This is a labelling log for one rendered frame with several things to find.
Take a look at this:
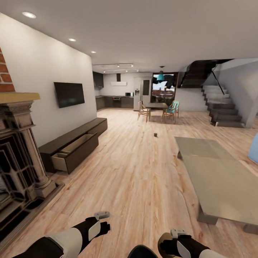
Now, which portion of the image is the cauldron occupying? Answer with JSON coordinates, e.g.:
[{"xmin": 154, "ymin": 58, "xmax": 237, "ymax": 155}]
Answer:
[{"xmin": 128, "ymin": 244, "xmax": 158, "ymax": 258}]

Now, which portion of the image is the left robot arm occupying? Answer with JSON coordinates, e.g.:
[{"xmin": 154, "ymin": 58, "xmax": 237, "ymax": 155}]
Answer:
[{"xmin": 14, "ymin": 211, "xmax": 110, "ymax": 258}]

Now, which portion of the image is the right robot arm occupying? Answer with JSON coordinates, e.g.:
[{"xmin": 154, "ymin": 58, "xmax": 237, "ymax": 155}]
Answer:
[{"xmin": 160, "ymin": 228, "xmax": 228, "ymax": 258}]

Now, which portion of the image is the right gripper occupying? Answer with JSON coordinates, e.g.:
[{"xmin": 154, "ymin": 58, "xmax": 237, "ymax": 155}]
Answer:
[{"xmin": 160, "ymin": 239, "xmax": 180, "ymax": 257}]

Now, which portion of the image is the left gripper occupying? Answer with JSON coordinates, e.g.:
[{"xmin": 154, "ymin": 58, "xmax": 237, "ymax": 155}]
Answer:
[{"xmin": 97, "ymin": 222, "xmax": 110, "ymax": 237}]

